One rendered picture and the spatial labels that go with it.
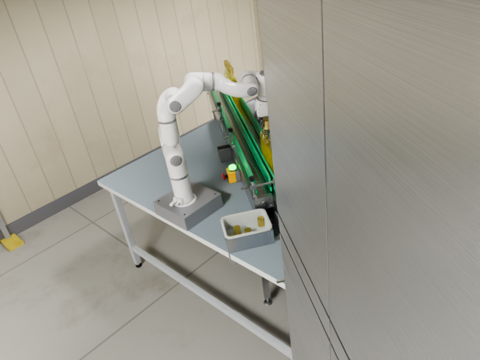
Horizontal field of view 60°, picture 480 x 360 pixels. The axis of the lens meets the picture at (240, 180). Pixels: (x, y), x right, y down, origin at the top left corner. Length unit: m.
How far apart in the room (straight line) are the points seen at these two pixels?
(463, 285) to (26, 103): 3.69
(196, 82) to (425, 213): 1.55
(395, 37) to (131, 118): 4.03
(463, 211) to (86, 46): 3.83
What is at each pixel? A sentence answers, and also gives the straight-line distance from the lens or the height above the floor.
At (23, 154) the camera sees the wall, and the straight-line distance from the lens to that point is 3.95.
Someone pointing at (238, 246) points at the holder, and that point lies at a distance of 1.95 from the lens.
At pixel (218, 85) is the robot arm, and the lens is 1.93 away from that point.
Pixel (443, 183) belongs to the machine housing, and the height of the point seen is 1.84.
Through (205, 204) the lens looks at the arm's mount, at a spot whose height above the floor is 0.83.
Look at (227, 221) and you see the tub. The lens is 2.04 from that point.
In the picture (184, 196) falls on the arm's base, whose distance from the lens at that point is 2.16.
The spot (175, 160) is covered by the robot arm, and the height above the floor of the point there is 1.11.
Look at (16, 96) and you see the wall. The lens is 3.84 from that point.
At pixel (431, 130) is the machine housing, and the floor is 1.87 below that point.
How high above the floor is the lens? 2.03
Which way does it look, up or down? 31 degrees down
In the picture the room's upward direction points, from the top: 8 degrees counter-clockwise
